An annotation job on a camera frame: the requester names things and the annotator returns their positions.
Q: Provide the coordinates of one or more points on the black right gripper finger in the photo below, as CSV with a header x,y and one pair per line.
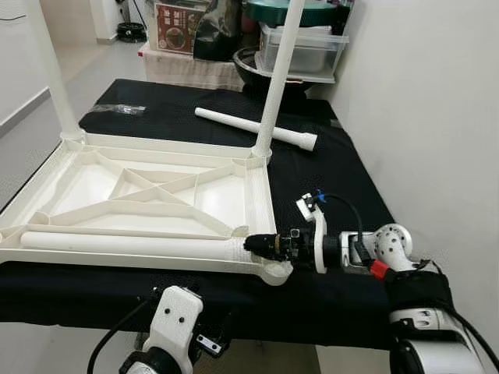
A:
x,y
260,246

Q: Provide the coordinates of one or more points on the white plastic table top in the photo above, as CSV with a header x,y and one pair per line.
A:
x,y
78,187

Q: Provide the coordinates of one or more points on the black round bowl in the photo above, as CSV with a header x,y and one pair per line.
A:
x,y
245,66

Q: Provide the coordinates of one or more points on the beige cloth covered bench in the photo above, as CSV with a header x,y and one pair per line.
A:
x,y
187,70

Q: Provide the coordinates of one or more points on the clear plastic storage bin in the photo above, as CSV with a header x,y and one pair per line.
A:
x,y
312,51

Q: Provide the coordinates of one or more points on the clear tape strip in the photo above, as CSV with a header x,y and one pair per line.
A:
x,y
119,109

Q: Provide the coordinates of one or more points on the black bag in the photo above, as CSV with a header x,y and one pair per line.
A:
x,y
218,31

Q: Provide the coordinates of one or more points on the red printed box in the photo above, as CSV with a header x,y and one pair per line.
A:
x,y
175,27

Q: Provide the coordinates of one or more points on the black round floor device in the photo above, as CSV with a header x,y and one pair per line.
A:
x,y
132,33

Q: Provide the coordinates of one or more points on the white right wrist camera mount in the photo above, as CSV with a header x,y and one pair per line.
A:
x,y
318,234

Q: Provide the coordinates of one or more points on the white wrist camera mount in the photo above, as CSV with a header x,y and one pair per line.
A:
x,y
175,315
318,234

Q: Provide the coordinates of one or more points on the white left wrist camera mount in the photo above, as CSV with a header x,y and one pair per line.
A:
x,y
175,315

